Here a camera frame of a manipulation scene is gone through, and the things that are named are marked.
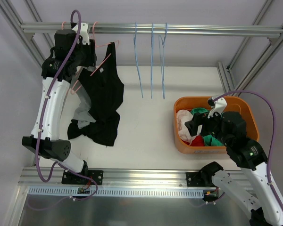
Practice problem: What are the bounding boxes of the red tank top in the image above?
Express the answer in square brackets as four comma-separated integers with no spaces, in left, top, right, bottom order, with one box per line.
[190,135,205,146]

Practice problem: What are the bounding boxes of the green tank top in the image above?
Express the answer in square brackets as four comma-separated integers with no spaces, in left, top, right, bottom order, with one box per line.
[191,108,223,146]

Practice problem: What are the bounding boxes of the white tank top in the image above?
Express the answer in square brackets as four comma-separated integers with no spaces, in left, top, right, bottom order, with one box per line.
[176,110,201,145]

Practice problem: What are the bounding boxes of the pink hanger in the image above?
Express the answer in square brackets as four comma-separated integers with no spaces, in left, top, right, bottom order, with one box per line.
[90,21,120,76]
[62,21,84,96]

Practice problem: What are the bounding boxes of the black tank top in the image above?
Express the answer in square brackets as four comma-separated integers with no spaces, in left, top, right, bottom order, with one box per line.
[67,42,125,146]

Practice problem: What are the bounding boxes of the blue hanger of white top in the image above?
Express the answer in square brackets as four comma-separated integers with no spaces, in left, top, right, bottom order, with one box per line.
[133,22,144,98]

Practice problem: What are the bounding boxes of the blue hanger of green top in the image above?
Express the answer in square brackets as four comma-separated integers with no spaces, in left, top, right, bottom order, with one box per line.
[150,23,154,99]

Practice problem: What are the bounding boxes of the blue hanger of red top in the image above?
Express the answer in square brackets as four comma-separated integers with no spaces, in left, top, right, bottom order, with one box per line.
[158,23,168,99]

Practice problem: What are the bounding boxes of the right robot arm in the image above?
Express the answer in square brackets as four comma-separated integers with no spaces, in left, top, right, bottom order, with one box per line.
[185,112,283,226]

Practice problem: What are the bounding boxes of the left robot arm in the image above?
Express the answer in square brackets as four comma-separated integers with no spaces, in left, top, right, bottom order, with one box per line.
[22,26,95,184]

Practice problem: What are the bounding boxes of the grey tank top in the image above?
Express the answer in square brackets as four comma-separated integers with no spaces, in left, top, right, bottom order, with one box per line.
[70,67,96,129]

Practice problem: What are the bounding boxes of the orange plastic basket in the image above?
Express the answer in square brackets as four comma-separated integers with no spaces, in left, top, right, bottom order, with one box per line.
[174,96,260,155]

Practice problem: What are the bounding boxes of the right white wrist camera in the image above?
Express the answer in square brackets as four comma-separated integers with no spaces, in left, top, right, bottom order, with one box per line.
[208,96,227,118]

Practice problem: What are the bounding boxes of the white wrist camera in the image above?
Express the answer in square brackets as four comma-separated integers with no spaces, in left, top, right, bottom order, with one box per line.
[208,96,227,118]
[71,23,90,45]

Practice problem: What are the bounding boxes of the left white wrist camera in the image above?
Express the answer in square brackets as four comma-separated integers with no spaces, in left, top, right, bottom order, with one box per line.
[71,23,90,45]

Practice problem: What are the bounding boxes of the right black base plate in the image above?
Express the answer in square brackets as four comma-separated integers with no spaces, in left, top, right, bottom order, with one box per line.
[186,171,214,187]

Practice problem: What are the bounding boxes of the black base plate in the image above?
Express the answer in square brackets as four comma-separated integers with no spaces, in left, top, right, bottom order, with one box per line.
[186,171,214,187]
[61,169,104,186]

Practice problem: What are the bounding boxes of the aluminium hanging rail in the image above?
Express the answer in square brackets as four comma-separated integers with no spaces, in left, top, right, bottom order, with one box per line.
[20,22,283,38]

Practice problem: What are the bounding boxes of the aluminium front rail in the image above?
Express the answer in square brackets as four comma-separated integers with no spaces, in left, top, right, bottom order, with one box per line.
[18,167,198,188]

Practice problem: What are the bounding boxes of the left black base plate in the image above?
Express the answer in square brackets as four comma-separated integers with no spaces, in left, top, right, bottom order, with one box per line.
[61,169,104,186]

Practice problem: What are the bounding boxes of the aluminium frame posts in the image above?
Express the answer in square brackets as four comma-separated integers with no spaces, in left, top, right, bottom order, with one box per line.
[0,0,283,99]

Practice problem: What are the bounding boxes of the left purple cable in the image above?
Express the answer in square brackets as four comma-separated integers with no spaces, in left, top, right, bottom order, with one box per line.
[34,9,82,183]

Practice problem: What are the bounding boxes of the white slotted cable duct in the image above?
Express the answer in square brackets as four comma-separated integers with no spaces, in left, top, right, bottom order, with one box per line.
[28,186,204,199]

